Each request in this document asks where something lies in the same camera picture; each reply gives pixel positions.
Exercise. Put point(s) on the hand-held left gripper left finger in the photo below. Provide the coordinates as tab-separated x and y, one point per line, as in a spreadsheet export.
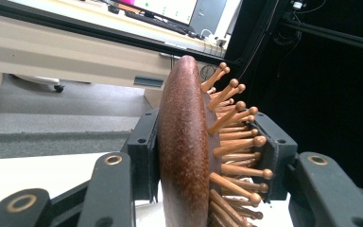
143	157

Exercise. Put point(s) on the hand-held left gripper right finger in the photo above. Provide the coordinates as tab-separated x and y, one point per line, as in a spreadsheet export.
279	151

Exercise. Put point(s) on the brown wooden hairbrush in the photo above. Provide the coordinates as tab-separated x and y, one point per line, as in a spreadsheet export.
182	142

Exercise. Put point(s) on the black curtain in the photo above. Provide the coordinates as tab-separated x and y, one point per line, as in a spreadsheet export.
327	110

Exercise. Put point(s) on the beige wooden desk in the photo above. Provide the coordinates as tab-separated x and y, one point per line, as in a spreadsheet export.
75	60

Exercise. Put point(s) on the office chair base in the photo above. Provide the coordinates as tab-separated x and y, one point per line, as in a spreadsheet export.
44	80

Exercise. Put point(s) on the black keyboard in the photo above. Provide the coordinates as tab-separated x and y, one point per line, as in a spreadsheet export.
157	22

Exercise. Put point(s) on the computer monitor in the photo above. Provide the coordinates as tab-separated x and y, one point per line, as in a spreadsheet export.
167	8

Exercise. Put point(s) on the grey computer case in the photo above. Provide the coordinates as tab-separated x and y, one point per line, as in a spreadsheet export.
208	15

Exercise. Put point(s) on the black side frame bar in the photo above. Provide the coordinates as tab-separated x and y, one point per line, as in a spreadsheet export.
331	34

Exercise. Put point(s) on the black horizontal frame bar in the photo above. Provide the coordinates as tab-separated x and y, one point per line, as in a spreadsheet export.
91	28

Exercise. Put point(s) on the small mounted camera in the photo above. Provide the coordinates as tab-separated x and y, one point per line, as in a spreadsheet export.
297	4

